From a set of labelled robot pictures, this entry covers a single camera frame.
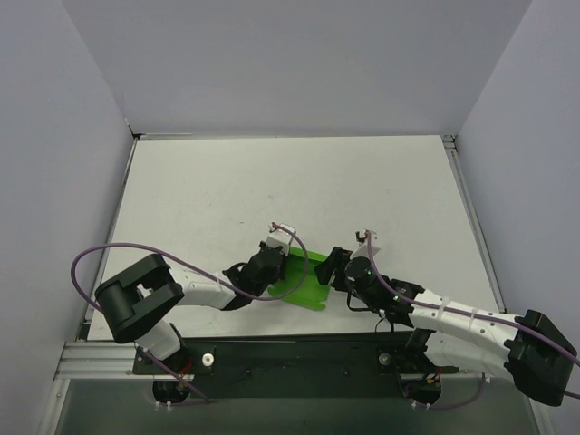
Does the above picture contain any green paper box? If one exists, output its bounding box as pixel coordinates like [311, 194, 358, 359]
[266, 244, 332, 314]

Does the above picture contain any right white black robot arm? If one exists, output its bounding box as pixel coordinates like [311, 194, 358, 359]
[314, 247, 578, 407]

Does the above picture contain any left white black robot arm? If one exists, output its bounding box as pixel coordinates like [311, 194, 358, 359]
[95, 237, 290, 373]

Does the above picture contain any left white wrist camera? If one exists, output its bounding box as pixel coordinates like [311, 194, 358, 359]
[266, 223, 296, 256]

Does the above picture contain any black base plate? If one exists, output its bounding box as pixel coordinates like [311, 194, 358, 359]
[130, 333, 459, 407]

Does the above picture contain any aluminium frame rail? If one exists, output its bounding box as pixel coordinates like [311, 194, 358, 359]
[440, 135, 507, 313]

